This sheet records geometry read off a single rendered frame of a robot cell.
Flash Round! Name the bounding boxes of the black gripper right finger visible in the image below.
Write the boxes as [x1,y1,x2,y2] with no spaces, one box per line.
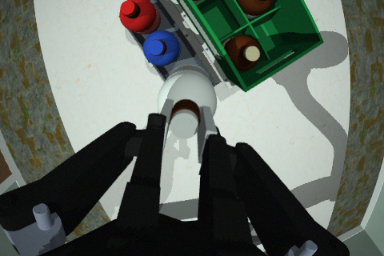
[197,106,350,256]

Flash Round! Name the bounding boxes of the blue bottle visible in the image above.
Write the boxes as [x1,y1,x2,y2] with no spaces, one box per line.
[143,30,181,66]

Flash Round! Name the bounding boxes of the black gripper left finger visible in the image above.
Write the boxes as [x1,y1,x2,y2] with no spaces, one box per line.
[0,98,174,256]

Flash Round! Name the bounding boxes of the red bottle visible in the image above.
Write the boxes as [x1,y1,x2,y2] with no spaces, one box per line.
[119,0,161,34]

